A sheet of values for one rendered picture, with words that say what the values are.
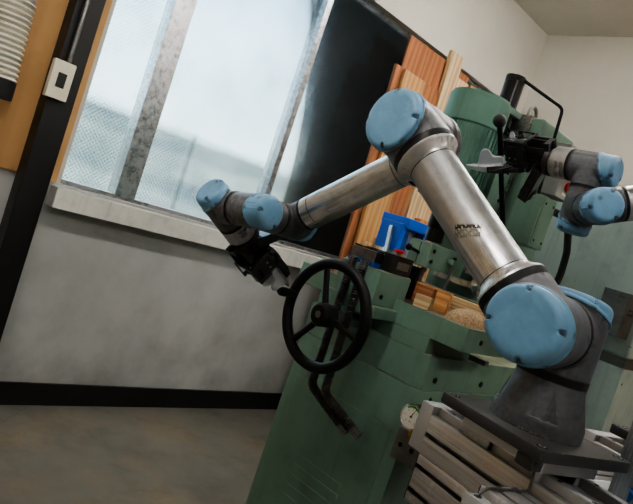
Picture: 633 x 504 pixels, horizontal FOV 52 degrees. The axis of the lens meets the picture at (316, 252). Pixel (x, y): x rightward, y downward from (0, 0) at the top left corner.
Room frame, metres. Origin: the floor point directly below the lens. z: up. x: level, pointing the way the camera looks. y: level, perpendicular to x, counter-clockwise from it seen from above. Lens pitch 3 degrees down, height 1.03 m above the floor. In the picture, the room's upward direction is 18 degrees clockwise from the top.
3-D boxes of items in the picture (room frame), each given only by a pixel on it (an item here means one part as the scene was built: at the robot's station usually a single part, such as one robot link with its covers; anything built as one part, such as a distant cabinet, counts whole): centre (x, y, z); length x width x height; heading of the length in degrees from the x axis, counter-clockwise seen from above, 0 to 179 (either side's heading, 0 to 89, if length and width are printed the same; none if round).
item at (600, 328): (1.06, -0.43, 0.98); 0.13 x 0.12 x 0.14; 141
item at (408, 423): (1.51, -0.35, 0.65); 0.06 x 0.04 x 0.08; 46
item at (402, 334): (1.80, -0.27, 0.82); 0.40 x 0.21 x 0.04; 46
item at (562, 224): (1.47, -0.54, 1.24); 0.11 x 0.08 x 0.11; 175
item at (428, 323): (1.78, -0.23, 0.87); 0.61 x 0.30 x 0.06; 46
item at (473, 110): (1.85, -0.31, 1.35); 0.18 x 0.18 x 0.31
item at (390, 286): (1.71, -0.17, 0.91); 0.15 x 0.14 x 0.09; 46
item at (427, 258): (1.86, -0.32, 1.03); 0.14 x 0.07 x 0.09; 136
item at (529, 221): (1.89, -0.57, 1.23); 0.09 x 0.08 x 0.15; 136
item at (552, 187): (1.98, -0.63, 1.40); 0.10 x 0.06 x 0.16; 136
